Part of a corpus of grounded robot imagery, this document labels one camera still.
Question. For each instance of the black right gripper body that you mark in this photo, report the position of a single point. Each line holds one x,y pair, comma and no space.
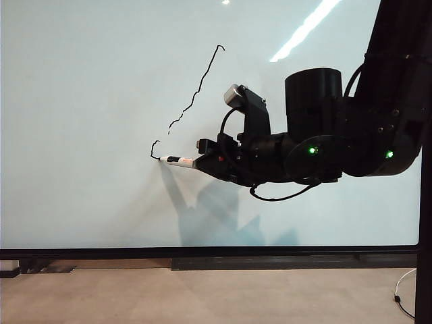
243,162

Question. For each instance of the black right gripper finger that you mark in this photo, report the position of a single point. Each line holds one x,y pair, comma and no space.
216,167
207,146

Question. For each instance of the white whiteboard marker pen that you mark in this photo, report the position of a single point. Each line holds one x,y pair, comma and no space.
175,159

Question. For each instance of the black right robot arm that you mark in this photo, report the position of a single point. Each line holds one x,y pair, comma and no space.
314,111

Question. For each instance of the black whiteboard stand foot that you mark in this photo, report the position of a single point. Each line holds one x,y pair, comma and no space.
30,266

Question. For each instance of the black floor strip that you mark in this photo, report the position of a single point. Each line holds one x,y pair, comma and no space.
270,264

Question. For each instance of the white glass whiteboard black frame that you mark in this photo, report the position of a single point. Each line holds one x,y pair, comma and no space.
101,135

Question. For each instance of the black vertical stand post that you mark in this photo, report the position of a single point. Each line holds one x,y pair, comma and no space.
424,236

